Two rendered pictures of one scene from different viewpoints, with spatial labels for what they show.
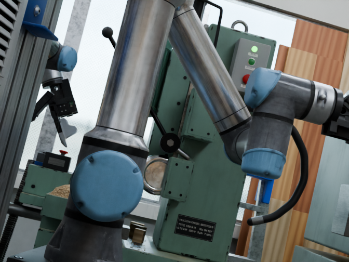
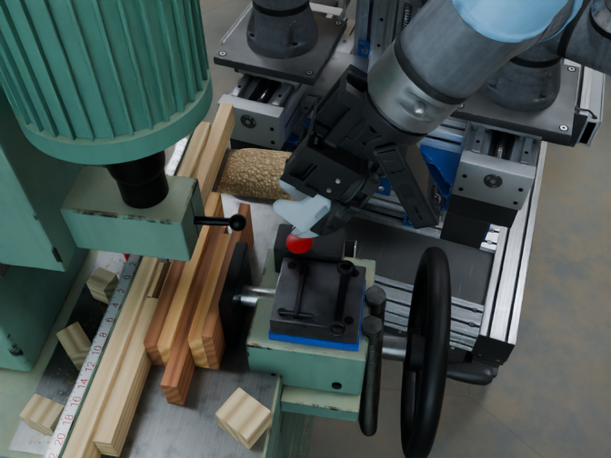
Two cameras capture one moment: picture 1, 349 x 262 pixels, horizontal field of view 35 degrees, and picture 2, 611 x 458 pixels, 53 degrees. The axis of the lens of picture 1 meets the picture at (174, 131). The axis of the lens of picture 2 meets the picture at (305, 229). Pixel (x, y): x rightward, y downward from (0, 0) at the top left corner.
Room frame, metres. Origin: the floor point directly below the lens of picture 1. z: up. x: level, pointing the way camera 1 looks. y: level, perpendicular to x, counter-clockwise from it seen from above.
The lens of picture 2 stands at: (2.20, 0.44, 1.56)
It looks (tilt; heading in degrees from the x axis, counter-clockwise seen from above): 50 degrees down; 194
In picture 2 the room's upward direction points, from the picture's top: straight up
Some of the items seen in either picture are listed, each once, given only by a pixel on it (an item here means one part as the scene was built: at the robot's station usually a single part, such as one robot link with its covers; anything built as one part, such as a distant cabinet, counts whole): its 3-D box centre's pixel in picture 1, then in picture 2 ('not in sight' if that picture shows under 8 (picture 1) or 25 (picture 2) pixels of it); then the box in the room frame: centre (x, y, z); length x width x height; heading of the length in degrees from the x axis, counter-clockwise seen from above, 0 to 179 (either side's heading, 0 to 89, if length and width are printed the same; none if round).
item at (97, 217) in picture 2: not in sight; (137, 215); (1.81, 0.14, 1.03); 0.14 x 0.07 x 0.09; 95
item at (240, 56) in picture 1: (247, 68); not in sight; (1.69, -0.17, 1.40); 0.10 x 0.06 x 0.16; 95
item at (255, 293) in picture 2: not in sight; (261, 297); (1.83, 0.29, 0.95); 0.09 x 0.07 x 0.09; 5
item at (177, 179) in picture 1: (176, 179); not in sight; (1.67, -0.04, 1.02); 0.09 x 0.07 x 0.12; 5
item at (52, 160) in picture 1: (54, 159); (316, 283); (1.82, 0.36, 0.99); 0.13 x 0.11 x 0.06; 5
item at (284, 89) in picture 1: (277, 94); not in sight; (1.01, -0.17, 1.21); 0.11 x 0.08 x 0.09; 98
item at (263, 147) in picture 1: (263, 146); not in sight; (1.03, -0.17, 1.12); 0.11 x 0.08 x 0.11; 8
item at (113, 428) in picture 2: not in sight; (180, 244); (1.76, 0.15, 0.92); 0.55 x 0.02 x 0.04; 5
